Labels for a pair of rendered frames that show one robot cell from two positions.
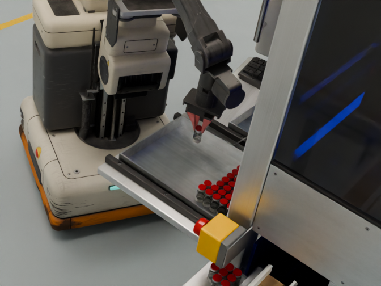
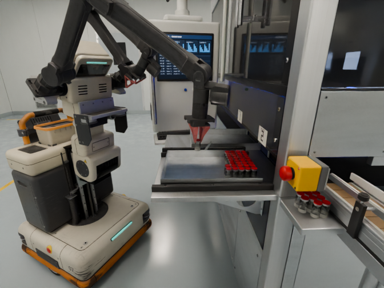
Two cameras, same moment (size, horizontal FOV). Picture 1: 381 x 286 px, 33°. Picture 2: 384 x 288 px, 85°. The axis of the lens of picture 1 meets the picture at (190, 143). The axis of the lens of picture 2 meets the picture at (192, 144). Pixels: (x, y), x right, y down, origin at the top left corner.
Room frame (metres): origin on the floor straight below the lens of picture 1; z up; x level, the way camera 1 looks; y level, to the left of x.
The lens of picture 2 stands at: (0.72, 0.43, 1.26)
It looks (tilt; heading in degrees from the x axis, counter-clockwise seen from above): 20 degrees down; 327
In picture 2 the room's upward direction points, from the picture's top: straight up
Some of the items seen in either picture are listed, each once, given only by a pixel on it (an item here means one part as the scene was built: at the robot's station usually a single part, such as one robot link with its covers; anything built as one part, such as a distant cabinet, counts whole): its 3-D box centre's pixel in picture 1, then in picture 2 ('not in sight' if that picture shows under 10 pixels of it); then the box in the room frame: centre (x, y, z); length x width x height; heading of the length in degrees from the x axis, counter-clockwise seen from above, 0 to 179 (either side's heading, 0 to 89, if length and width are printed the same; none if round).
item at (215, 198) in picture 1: (233, 188); (236, 164); (1.25, -0.13, 0.90); 0.18 x 0.02 x 0.05; 148
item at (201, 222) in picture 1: (203, 228); (287, 173); (1.00, -0.06, 0.99); 0.04 x 0.04 x 0.04; 58
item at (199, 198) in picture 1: (200, 193); (228, 174); (1.21, -0.05, 0.90); 0.02 x 0.02 x 0.05
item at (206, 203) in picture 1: (226, 183); (230, 164); (1.26, -0.11, 0.90); 0.18 x 0.02 x 0.05; 148
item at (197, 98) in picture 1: (207, 95); (199, 112); (1.34, -0.02, 1.11); 0.10 x 0.07 x 0.07; 74
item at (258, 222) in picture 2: not in sight; (221, 138); (1.93, -0.66, 0.73); 1.98 x 0.01 x 0.25; 148
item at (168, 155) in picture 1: (199, 168); (208, 166); (1.31, -0.04, 0.90); 0.34 x 0.26 x 0.04; 58
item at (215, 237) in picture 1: (220, 239); (304, 172); (0.98, -0.10, 0.99); 0.08 x 0.07 x 0.07; 58
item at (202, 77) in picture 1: (213, 77); (202, 95); (1.34, -0.02, 1.17); 0.07 x 0.06 x 0.07; 40
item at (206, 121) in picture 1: (201, 116); (198, 130); (1.35, -0.01, 1.04); 0.07 x 0.07 x 0.09; 74
